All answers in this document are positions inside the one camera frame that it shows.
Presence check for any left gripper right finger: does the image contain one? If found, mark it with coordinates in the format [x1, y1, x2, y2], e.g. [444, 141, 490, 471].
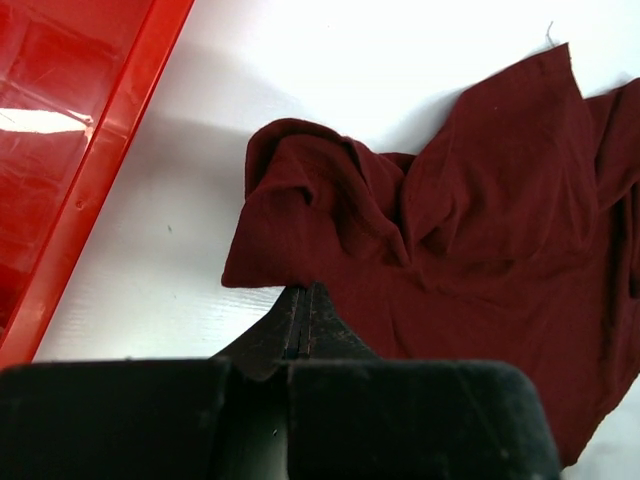
[298, 282, 379, 360]

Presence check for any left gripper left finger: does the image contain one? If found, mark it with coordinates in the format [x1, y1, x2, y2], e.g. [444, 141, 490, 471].
[214, 287, 306, 382]

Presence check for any dark red t shirt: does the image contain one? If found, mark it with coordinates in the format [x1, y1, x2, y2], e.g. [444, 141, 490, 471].
[221, 45, 639, 466]

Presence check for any red plastic tray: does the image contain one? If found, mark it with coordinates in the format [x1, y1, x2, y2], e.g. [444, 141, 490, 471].
[1, 1, 191, 367]

